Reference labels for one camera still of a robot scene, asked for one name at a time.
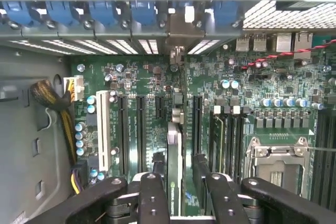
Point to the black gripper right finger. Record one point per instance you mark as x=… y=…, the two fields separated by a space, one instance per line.
x=223 y=197

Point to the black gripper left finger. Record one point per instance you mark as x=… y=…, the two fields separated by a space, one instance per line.
x=149 y=197

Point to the black RAM slot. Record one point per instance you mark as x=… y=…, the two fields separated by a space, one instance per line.
x=242 y=150
x=229 y=142
x=235 y=142

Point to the green RAM stick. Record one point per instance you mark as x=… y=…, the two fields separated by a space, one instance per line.
x=219 y=142

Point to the silver CPU socket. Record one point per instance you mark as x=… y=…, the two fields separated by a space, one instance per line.
x=277 y=166

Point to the long black expansion slot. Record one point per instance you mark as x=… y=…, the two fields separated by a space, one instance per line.
x=141 y=134
x=122 y=134
x=197 y=124

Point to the white PCI expansion slot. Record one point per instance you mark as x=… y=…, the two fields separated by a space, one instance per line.
x=103 y=129

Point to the short black expansion slot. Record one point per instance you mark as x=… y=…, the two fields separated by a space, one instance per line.
x=159 y=107

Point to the thin metal locking lever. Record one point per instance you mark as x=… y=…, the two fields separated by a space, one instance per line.
x=323 y=150

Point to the black RAM slot bank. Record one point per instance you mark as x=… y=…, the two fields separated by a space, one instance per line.
x=326 y=155

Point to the green motherboard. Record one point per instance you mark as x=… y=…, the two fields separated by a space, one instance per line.
x=147 y=77

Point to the white power connector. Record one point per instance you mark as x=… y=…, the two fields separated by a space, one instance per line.
x=74 y=87

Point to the grey metal PC case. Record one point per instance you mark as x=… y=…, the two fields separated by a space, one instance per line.
x=21 y=129

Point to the silver USB port block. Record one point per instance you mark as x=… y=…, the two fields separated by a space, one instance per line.
x=250 y=42

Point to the silver ethernet port block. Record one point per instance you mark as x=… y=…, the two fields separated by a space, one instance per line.
x=303 y=44

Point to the blue slot retention clip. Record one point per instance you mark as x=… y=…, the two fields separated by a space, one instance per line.
x=101 y=12
x=143 y=12
x=59 y=12
x=224 y=12
x=18 y=12

